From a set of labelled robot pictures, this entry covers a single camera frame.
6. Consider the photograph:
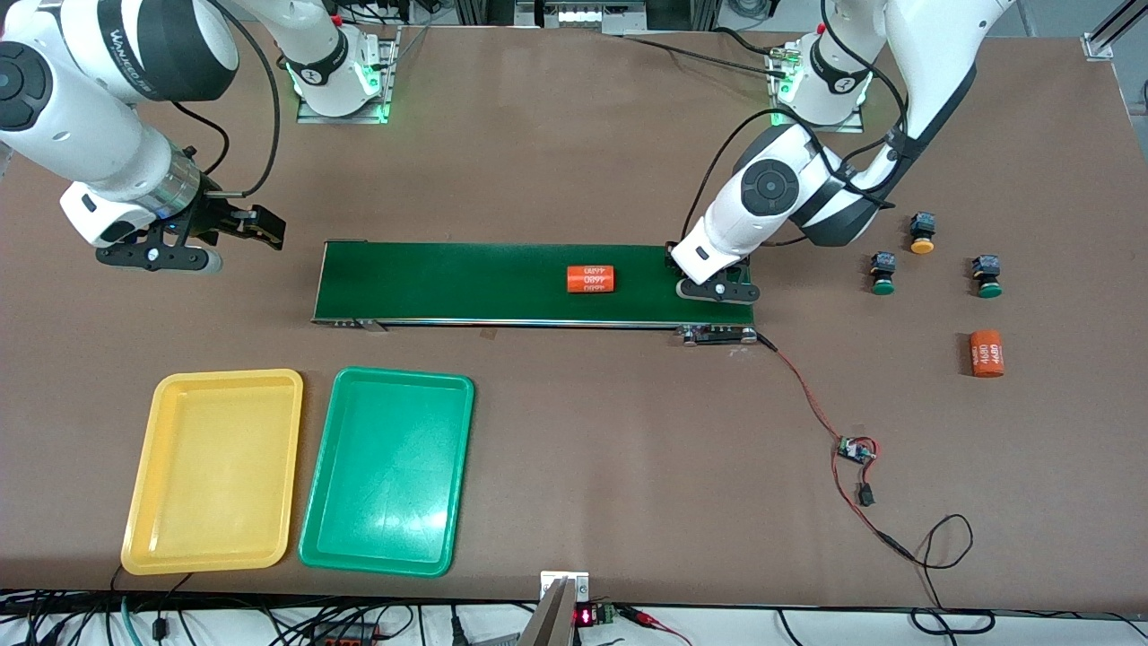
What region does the orange cylinder with 4680 print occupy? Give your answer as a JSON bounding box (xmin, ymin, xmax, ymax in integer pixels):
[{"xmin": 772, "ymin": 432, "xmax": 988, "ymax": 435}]
[
  {"xmin": 565, "ymin": 265, "xmax": 618, "ymax": 295},
  {"xmin": 968, "ymin": 329, "xmax": 1005, "ymax": 379}
]

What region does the green conveyor belt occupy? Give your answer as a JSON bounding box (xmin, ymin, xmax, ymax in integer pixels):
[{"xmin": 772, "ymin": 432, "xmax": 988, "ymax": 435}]
[{"xmin": 311, "ymin": 240, "xmax": 761, "ymax": 347}]

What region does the yellow plastic tray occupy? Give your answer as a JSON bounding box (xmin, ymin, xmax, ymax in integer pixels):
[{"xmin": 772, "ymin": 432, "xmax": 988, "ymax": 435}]
[{"xmin": 120, "ymin": 369, "xmax": 304, "ymax": 575}]

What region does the green plastic tray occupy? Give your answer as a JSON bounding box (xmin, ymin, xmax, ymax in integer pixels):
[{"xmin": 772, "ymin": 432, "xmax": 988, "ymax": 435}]
[{"xmin": 298, "ymin": 367, "xmax": 475, "ymax": 578}]

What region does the red clip lead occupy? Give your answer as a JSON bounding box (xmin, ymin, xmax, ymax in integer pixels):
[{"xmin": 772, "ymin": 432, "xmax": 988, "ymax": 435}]
[{"xmin": 619, "ymin": 607, "xmax": 693, "ymax": 646}]

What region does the grey metal bar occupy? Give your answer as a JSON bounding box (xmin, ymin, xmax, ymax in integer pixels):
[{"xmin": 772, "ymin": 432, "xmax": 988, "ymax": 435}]
[{"xmin": 516, "ymin": 577, "xmax": 575, "ymax": 646}]

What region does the red and black wire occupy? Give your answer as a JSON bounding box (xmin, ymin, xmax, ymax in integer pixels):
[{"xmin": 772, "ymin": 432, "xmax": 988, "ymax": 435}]
[{"xmin": 756, "ymin": 332, "xmax": 918, "ymax": 564}]

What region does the black cable on table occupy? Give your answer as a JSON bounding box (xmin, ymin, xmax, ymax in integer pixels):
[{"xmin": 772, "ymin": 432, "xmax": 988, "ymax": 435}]
[{"xmin": 619, "ymin": 27, "xmax": 792, "ymax": 80}]

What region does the metal frame with light strip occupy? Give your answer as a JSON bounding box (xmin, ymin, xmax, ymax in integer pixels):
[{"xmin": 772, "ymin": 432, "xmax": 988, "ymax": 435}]
[{"xmin": 513, "ymin": 0, "xmax": 648, "ymax": 37}]

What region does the thin black looped cable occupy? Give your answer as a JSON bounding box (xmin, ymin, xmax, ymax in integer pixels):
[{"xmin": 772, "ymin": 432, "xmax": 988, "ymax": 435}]
[{"xmin": 910, "ymin": 513, "xmax": 998, "ymax": 636}]

